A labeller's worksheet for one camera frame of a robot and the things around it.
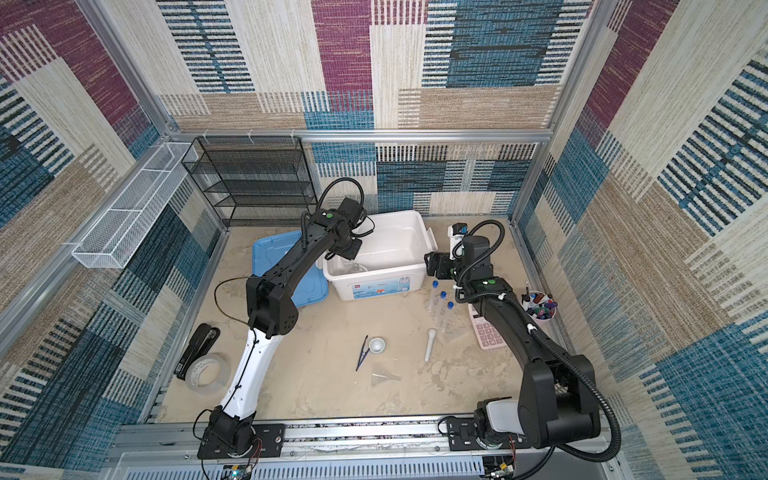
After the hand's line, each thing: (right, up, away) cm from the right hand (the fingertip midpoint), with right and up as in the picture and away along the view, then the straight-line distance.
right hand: (438, 259), depth 86 cm
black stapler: (-68, -24, +1) cm, 72 cm away
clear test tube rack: (+2, -16, 0) cm, 16 cm away
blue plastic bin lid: (-58, +3, +26) cm, 64 cm away
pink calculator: (+15, -22, +3) cm, 27 cm away
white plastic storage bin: (-13, -2, +20) cm, 24 cm away
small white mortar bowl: (-17, -25, +1) cm, 30 cm away
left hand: (-27, +4, +12) cm, 30 cm away
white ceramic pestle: (-1, -22, +3) cm, 22 cm away
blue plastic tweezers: (-22, -29, +1) cm, 36 cm away
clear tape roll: (-63, -32, -3) cm, 71 cm away
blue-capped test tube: (-1, -7, -3) cm, 8 cm away
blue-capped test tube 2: (+1, -10, -4) cm, 11 cm away
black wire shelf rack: (-62, +27, +22) cm, 71 cm away
